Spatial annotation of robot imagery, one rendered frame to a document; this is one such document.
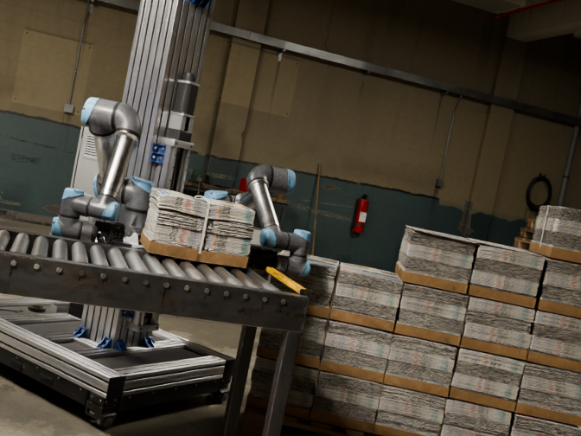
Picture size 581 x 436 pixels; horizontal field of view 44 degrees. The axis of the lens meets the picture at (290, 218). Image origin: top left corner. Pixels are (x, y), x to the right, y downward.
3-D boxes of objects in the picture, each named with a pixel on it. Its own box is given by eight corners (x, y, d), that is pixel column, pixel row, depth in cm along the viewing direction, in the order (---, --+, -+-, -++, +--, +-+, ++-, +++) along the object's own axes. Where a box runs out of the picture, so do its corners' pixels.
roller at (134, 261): (137, 263, 275) (139, 250, 275) (150, 288, 230) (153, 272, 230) (123, 261, 273) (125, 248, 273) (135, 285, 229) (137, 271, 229)
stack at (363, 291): (250, 410, 365) (282, 248, 360) (482, 463, 355) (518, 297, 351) (237, 436, 326) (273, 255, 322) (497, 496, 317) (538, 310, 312)
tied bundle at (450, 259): (393, 272, 355) (403, 226, 354) (453, 284, 354) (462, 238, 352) (400, 282, 318) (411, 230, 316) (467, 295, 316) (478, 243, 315)
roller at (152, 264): (153, 266, 277) (156, 253, 277) (170, 291, 232) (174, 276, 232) (140, 264, 275) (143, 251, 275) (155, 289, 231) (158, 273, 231)
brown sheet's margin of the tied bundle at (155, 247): (177, 248, 298) (180, 238, 298) (188, 259, 271) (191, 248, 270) (138, 240, 293) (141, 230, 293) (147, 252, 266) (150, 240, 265)
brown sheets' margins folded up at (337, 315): (256, 382, 364) (276, 284, 361) (488, 434, 354) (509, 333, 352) (245, 405, 325) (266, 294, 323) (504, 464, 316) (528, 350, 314)
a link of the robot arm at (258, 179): (245, 155, 325) (271, 234, 293) (267, 159, 331) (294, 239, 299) (235, 173, 332) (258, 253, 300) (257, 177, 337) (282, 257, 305)
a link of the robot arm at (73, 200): (96, 192, 281) (91, 220, 282) (68, 187, 282) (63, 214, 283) (88, 192, 274) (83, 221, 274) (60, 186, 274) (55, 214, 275)
